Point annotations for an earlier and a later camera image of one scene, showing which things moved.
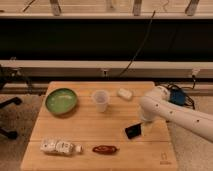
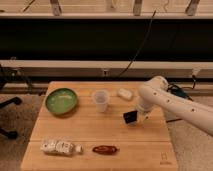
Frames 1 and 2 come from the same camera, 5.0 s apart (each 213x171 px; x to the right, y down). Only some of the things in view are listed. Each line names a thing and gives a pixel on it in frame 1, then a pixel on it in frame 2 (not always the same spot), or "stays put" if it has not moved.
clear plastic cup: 101,98 stays put
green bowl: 61,101 stays put
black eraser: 133,131 -> 130,116
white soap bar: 124,93 stays put
